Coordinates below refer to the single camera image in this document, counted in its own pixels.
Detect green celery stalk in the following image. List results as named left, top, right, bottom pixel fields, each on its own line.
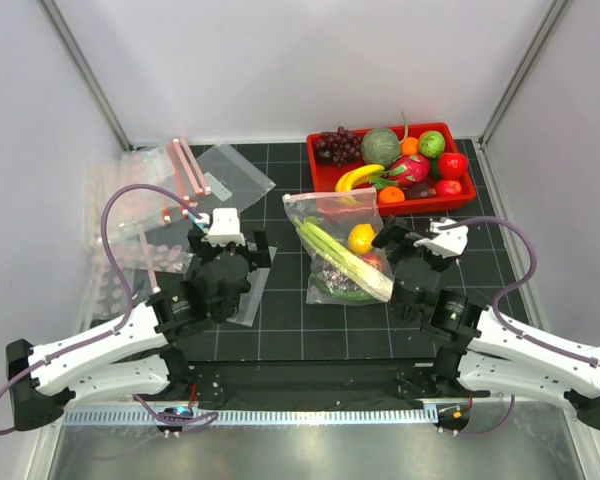
left=293, top=218, right=393, bottom=302

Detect red tomato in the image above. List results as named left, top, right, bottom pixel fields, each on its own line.
left=434, top=179, right=462, bottom=197

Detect dark purple grapes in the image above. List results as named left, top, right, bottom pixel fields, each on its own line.
left=315, top=126, right=362, bottom=167

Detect yellow lemon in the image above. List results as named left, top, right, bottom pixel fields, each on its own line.
left=347, top=223, right=376, bottom=255

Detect orange zipper bag stack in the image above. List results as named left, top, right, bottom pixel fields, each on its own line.
left=84, top=137, right=210, bottom=247

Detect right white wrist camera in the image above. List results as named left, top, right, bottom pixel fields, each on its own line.
left=414, top=217, right=469, bottom=258

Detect orange tangerine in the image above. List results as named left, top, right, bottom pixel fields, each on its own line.
left=377, top=186, right=405, bottom=204

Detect pink dragon fruit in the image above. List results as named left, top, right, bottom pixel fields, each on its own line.
left=370, top=154, right=430, bottom=189

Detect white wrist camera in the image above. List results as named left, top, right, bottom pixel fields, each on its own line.
left=203, top=208, right=246, bottom=247
left=414, top=217, right=469, bottom=258

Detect dark red apple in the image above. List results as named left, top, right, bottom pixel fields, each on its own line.
left=406, top=182, right=436, bottom=200

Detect pink dotted zip bag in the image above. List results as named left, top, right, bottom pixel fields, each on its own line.
left=282, top=188, right=393, bottom=306

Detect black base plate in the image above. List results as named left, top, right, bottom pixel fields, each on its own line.
left=133, top=357, right=492, bottom=414

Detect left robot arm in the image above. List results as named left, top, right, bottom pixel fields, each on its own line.
left=6, top=227, right=271, bottom=432

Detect green cantaloupe melon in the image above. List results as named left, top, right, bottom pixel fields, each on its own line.
left=361, top=128, right=401, bottom=167

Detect yellow banana bunch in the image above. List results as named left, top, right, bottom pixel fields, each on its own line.
left=335, top=164, right=385, bottom=206

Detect red textured fruit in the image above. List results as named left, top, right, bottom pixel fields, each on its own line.
left=361, top=251, right=386, bottom=272

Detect green leafy cabbage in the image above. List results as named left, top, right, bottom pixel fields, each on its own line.
left=418, top=130, right=446, bottom=159

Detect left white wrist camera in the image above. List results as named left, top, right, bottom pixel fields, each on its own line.
left=203, top=208, right=246, bottom=247

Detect green chili pepper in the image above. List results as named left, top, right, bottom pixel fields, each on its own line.
left=309, top=273, right=375, bottom=303

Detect red plastic bin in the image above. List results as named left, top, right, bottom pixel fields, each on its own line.
left=306, top=122, right=477, bottom=217

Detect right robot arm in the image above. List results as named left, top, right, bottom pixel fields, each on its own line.
left=373, top=216, right=600, bottom=431

